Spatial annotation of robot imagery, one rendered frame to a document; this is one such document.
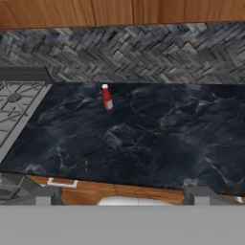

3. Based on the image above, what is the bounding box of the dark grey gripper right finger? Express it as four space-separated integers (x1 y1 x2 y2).
183 186 239 207

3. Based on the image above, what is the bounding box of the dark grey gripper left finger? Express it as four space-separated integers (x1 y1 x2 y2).
7 186 63 207

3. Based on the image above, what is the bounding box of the grey oven front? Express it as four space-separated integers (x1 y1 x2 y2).
0 171 36 206

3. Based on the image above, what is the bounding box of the wooden drawer front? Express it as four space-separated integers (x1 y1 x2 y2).
28 175 117 207
114 183 185 207

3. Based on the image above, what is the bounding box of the white rounded object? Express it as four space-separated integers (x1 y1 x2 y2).
97 195 170 207

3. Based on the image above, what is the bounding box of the grey hob with grates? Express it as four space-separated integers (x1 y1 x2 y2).
0 65 54 165

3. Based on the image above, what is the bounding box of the red bottle with white cap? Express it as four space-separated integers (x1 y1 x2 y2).
101 83 115 112

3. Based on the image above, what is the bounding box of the wooden wall cupboard door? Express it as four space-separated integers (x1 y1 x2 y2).
92 0 134 27
0 0 97 31
131 0 245 25

